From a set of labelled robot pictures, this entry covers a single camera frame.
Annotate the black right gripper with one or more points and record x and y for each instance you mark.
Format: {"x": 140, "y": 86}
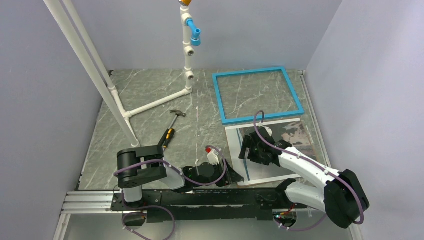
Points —
{"x": 248, "y": 142}

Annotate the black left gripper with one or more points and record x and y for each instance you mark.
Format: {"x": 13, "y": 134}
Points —
{"x": 234, "y": 177}

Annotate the blue picture frame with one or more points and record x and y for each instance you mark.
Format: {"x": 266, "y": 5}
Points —
{"x": 241, "y": 93}

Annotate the coastal landscape photo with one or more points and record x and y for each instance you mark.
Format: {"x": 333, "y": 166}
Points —
{"x": 290, "y": 135}

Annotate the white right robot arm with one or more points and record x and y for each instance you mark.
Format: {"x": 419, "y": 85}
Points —
{"x": 338, "y": 194}

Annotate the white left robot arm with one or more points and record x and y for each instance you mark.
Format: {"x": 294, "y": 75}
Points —
{"x": 139, "y": 166}

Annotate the steel claw hammer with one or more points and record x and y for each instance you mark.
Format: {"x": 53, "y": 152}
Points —
{"x": 178, "y": 113}

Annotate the blue pipe fitting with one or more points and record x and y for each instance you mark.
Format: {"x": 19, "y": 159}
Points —
{"x": 195, "y": 32}

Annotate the white pvc pipe stand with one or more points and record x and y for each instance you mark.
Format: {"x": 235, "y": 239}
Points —
{"x": 71, "y": 25}

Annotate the orange pipe cap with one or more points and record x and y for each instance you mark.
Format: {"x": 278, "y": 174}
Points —
{"x": 185, "y": 3}

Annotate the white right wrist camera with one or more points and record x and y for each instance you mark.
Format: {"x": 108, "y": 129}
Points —
{"x": 269, "y": 130}

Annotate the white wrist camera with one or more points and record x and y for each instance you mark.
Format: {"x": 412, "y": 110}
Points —
{"x": 213, "y": 155}
{"x": 269, "y": 130}

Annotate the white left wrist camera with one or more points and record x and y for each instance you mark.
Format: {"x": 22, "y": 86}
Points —
{"x": 213, "y": 155}

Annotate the aluminium table edge rail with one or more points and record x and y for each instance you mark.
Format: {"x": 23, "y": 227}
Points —
{"x": 302, "y": 74}

